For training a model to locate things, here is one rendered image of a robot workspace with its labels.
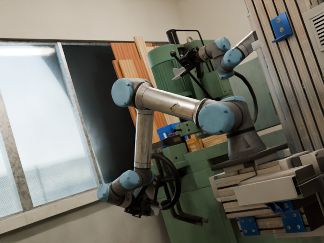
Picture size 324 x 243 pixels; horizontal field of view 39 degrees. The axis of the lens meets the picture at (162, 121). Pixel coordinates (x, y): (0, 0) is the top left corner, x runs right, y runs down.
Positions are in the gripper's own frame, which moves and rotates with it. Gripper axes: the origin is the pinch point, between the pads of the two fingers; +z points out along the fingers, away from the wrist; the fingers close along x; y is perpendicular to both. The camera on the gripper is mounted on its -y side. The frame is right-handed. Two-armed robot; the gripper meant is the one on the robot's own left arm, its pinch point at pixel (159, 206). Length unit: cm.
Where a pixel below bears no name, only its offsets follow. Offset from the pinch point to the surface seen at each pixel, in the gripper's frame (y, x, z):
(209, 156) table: -25.5, 19.8, 12.6
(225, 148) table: -29.0, 26.8, 15.9
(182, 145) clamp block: -34.3, 3.8, 9.4
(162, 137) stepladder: -83, -76, 66
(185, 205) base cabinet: -7.4, -5.4, 23.3
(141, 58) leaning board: -190, -134, 82
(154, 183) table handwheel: -11.6, -2.7, -2.3
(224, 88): -72, 17, 27
